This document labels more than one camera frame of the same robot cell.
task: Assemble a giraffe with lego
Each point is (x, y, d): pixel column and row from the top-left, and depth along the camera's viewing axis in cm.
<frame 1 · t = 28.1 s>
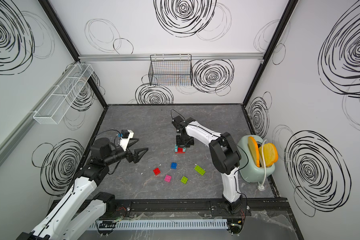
left hand: (141, 144, 74), fingers open
right hand: (183, 146, 91), fingers closed
red long lego brick: (180, 150, 95), on the table
teal lego brick: (175, 148, 91), point 7 cm above the table
teal lego brick 2: (184, 149, 91), point 6 cm above the table
long green lego brick: (199, 170, 88), on the table
small green lego brick: (184, 179, 84), on the table
pink square lego brick: (168, 178, 84), point 2 cm above the table
small red lego brick: (156, 171, 86), point 2 cm above the table
mint green toaster: (252, 170, 72), point 17 cm above the table
left toast slice: (254, 143, 73), point 24 cm above the table
right toast slice: (270, 153, 72), point 22 cm above the table

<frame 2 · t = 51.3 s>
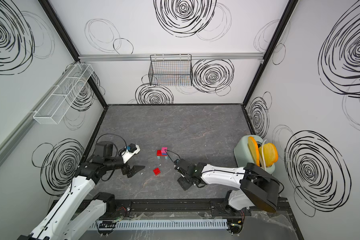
left hand: (138, 158, 76), fingers open
right hand: (184, 181, 83), fingers open
red long lego brick: (159, 153, 90), point 5 cm above the table
pink square lego brick: (163, 151, 86), point 10 cm above the table
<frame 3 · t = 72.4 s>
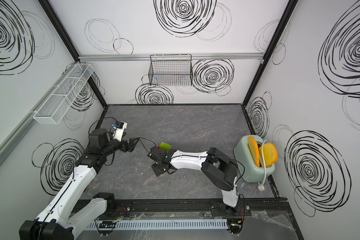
left hand: (130, 135, 79), fingers open
right hand: (157, 169, 85), fingers open
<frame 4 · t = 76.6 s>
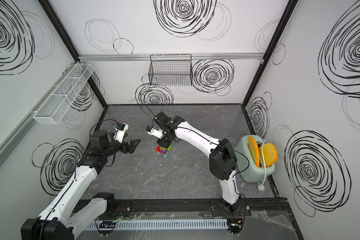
left hand: (131, 136, 79), fingers open
right hand: (163, 142, 84), fingers open
